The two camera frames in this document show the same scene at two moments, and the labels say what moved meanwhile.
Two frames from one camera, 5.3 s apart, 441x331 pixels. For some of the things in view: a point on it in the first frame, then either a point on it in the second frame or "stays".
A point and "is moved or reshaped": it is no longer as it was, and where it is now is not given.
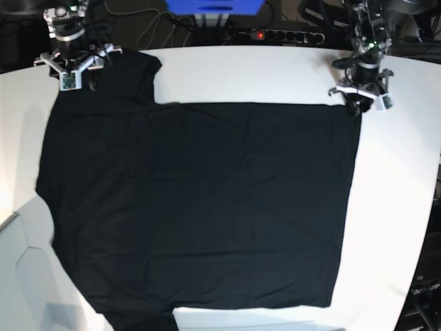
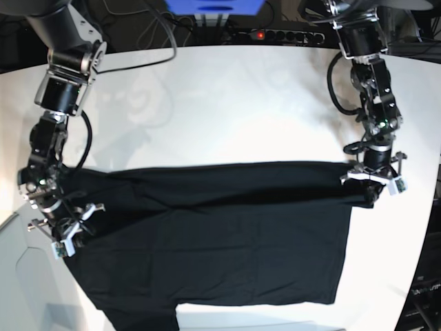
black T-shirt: [154, 206] is moved or reshaped
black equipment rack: [422, 312] stays
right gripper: [373, 88] -> [385, 174]
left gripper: [80, 65] -> [67, 228]
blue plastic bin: [216, 7] stays
